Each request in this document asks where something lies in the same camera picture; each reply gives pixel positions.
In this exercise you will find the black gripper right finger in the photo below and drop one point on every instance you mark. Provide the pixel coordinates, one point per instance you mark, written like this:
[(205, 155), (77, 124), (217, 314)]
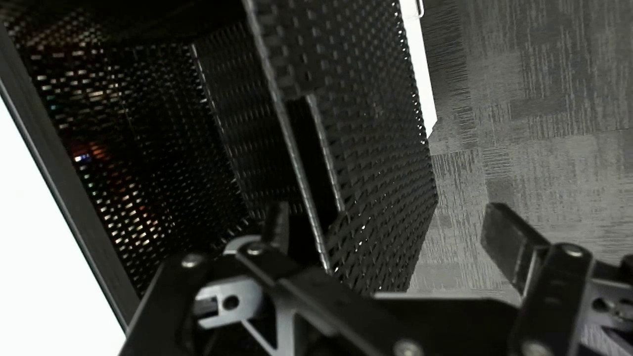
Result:
[(561, 304)]

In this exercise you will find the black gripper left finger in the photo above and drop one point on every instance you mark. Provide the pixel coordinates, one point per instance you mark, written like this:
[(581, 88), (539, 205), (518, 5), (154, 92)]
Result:
[(219, 290)]

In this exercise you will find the black mesh storage bin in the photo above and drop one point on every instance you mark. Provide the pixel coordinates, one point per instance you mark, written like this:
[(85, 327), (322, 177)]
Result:
[(369, 132)]

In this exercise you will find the black and white cabinet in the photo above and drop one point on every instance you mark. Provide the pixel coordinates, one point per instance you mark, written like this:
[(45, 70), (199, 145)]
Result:
[(73, 199)]

